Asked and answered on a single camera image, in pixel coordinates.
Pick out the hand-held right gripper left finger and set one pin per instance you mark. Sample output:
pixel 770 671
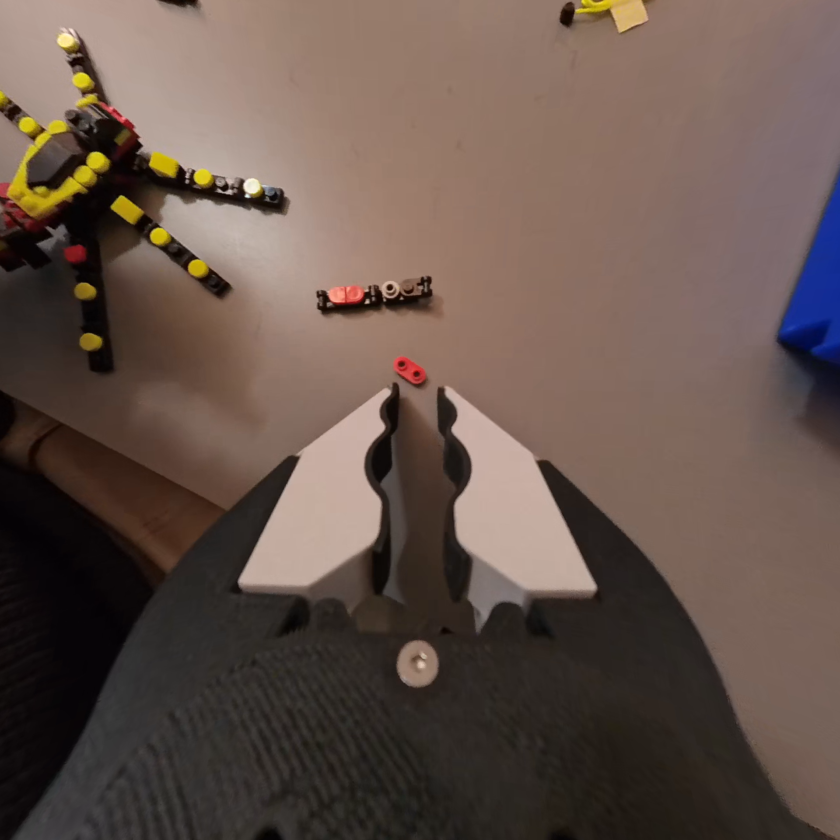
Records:
pixel 318 518

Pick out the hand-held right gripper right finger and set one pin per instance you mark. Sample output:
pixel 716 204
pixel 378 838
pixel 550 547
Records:
pixel 518 525

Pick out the small red lego plate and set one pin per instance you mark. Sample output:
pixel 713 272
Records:
pixel 409 369

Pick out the black lego strip red tile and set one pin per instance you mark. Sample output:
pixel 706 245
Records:
pixel 344 295

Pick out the yellow black lego spider model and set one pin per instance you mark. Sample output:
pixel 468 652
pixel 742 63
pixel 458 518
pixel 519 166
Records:
pixel 52 177

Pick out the person's black sweater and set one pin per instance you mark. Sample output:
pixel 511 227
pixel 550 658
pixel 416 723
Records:
pixel 46 656

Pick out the blue plastic bin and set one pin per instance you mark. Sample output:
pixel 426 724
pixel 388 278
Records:
pixel 814 295

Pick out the beige tape piece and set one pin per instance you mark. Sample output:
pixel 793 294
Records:
pixel 630 18

